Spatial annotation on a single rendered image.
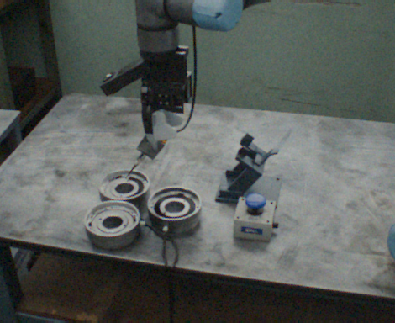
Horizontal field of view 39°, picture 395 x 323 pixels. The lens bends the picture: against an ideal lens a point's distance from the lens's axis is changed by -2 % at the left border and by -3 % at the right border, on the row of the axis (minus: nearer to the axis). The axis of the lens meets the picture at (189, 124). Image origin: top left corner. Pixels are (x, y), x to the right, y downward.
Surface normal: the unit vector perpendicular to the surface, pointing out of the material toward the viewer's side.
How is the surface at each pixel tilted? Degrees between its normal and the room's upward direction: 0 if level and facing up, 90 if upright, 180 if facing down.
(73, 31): 90
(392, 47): 90
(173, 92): 90
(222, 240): 0
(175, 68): 90
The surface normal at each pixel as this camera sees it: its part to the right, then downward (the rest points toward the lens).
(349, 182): -0.03, -0.86
